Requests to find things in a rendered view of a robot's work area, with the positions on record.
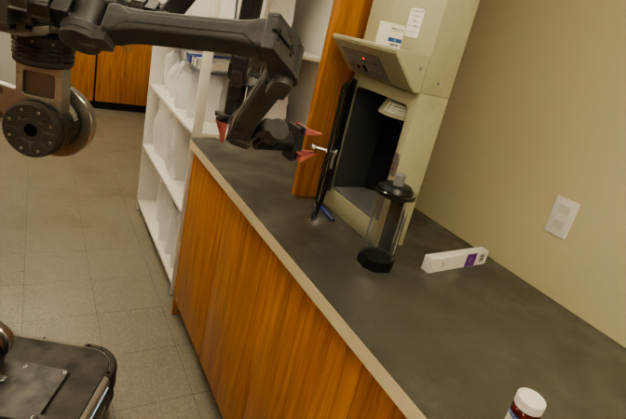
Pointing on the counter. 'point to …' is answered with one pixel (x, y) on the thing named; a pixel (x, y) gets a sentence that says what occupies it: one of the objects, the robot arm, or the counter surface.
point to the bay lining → (367, 143)
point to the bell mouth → (393, 109)
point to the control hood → (409, 75)
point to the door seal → (332, 150)
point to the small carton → (389, 34)
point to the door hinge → (342, 133)
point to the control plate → (366, 63)
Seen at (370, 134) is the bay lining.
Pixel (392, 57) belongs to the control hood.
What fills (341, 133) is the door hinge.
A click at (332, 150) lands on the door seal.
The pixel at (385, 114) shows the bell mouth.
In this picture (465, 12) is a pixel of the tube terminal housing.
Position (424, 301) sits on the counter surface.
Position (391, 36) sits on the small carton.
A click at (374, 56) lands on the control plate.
